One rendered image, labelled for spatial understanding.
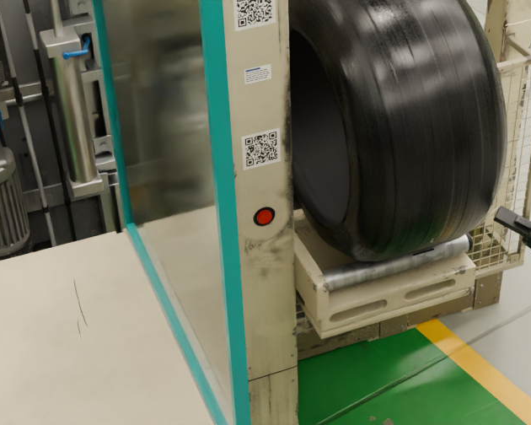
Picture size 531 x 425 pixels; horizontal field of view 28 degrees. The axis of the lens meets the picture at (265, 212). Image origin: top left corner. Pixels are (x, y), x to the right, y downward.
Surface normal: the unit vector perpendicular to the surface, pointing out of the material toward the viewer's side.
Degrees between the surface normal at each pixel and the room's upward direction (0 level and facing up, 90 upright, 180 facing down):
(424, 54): 40
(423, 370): 0
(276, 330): 90
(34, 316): 0
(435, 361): 0
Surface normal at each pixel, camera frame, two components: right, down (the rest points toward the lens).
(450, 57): 0.21, -0.22
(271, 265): 0.36, 0.56
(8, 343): -0.04, -0.79
